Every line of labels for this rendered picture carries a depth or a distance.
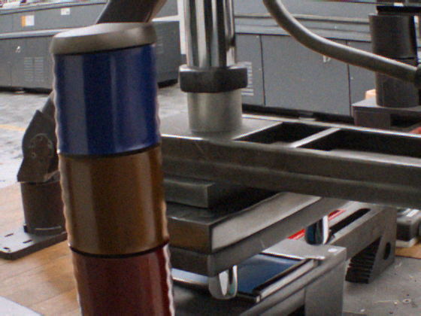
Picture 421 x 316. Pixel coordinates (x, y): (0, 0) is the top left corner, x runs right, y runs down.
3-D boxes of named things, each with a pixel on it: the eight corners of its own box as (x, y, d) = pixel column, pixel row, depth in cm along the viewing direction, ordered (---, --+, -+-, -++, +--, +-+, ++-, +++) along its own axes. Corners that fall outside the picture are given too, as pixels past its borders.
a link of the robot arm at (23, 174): (76, 118, 100) (37, 120, 101) (53, 134, 91) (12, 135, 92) (80, 168, 101) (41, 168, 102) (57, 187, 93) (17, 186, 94)
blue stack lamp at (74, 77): (107, 126, 31) (103, 41, 30) (184, 134, 29) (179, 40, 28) (36, 147, 28) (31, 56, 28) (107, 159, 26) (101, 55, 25)
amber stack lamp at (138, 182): (115, 214, 32) (107, 130, 31) (191, 231, 30) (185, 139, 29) (47, 240, 29) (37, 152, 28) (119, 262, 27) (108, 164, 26)
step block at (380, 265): (372, 259, 85) (375, 179, 83) (394, 262, 83) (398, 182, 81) (344, 280, 80) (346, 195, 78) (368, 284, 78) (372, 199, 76)
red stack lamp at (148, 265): (125, 295, 33) (116, 219, 32) (197, 315, 31) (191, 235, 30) (62, 322, 30) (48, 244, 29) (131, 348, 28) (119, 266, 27)
